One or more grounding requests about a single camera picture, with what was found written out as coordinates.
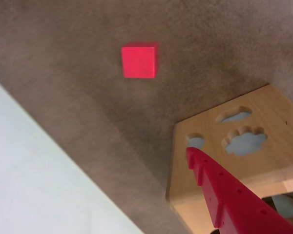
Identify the red cube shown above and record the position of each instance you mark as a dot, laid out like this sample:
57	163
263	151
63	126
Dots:
139	62

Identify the wooden shape sorter box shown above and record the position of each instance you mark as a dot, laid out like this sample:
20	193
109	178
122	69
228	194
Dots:
278	161

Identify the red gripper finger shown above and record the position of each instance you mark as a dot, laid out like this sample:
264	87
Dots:
234	202

